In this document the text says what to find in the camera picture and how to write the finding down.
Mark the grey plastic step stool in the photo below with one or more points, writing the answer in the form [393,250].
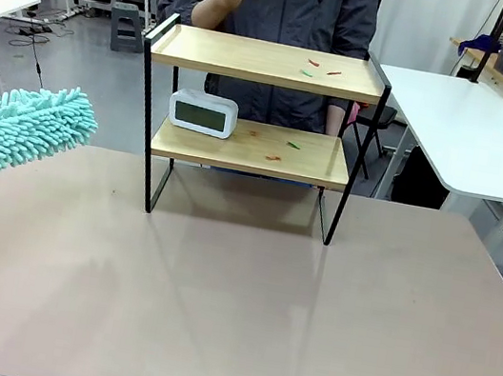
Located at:
[126,27]

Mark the large white table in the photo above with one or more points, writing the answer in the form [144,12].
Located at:
[473,133]

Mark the person's grey jacket torso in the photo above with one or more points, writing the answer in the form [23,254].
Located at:
[310,9]

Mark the teal chenille duster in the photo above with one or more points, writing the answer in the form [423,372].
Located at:
[19,130]

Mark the person's right forearm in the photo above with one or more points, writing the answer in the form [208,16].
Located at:
[213,10]

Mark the white digital alarm clock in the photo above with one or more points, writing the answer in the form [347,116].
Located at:
[202,114]

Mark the wooden workbench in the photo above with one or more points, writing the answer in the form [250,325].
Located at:
[485,63]

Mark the wooden two-tier shelf black frame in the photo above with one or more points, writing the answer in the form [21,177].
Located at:
[263,62]

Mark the person's left forearm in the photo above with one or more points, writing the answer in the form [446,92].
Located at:
[335,122]

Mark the green paper scrap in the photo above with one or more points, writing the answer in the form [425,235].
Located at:
[305,73]
[293,145]

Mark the red paper scrap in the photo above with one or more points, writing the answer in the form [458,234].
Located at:
[333,73]
[313,62]

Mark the blue cloth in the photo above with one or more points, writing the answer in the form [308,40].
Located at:
[481,43]

